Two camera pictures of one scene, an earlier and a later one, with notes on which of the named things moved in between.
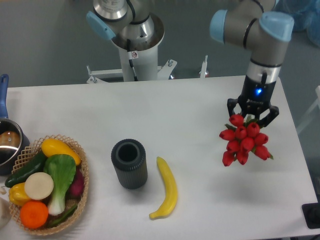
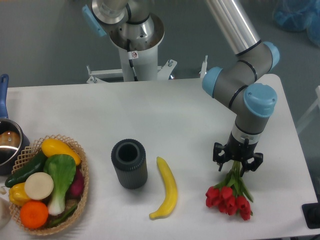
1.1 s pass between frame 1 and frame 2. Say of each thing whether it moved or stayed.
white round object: stayed
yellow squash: stayed
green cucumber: stayed
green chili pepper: stayed
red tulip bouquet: moved
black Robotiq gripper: moved
